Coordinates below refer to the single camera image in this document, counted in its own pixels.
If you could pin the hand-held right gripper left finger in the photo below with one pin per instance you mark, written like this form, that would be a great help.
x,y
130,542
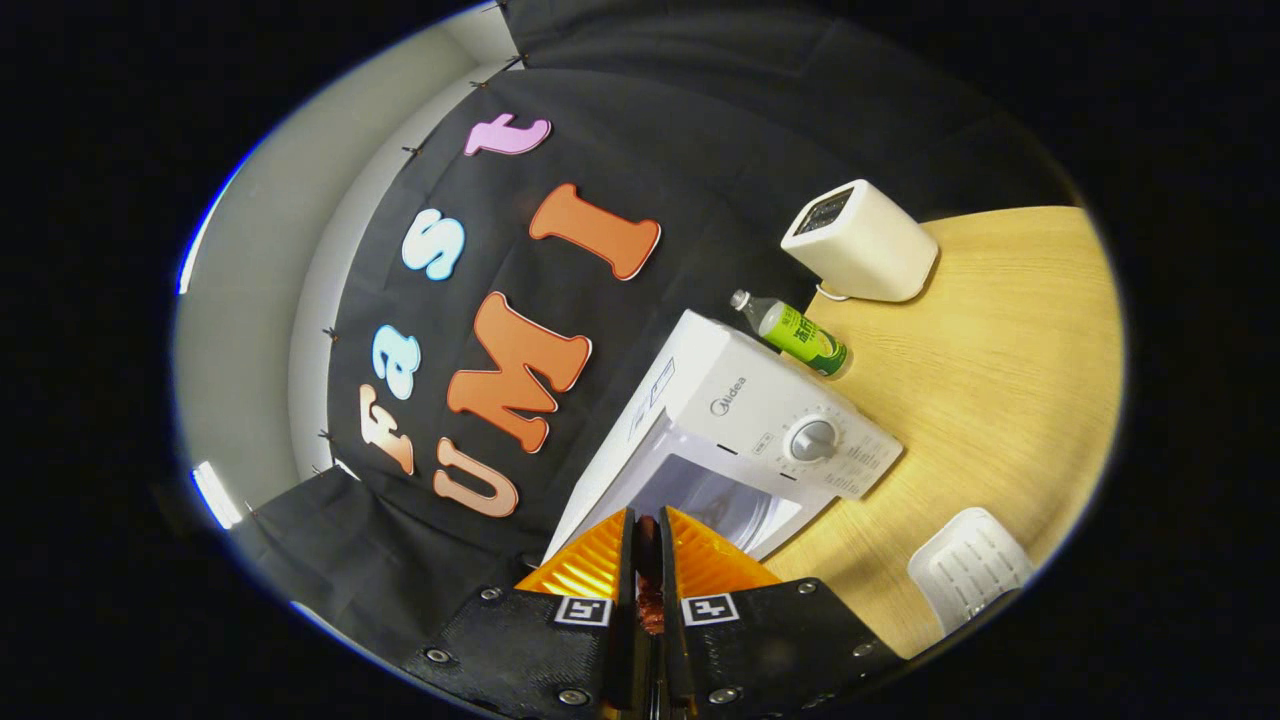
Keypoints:
x,y
520,650

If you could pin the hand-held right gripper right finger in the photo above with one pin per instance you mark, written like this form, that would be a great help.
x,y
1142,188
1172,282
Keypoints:
x,y
780,650

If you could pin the reddish brown meat piece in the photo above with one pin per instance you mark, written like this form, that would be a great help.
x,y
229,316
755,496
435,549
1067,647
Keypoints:
x,y
650,600

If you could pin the white microwave oven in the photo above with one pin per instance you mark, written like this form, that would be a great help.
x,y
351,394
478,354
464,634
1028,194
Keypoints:
x,y
720,380

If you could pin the glass microwave turntable plate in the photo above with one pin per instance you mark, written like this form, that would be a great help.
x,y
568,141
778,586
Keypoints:
x,y
735,510

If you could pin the white plastic tray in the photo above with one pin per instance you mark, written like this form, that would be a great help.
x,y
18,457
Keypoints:
x,y
970,570

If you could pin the green label drink bottle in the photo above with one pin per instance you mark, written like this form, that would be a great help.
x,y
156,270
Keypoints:
x,y
800,335

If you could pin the ceiling light panel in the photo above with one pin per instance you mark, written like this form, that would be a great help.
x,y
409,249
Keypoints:
x,y
215,495

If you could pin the white toaster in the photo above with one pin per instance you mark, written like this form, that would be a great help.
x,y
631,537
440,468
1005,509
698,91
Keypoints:
x,y
870,250

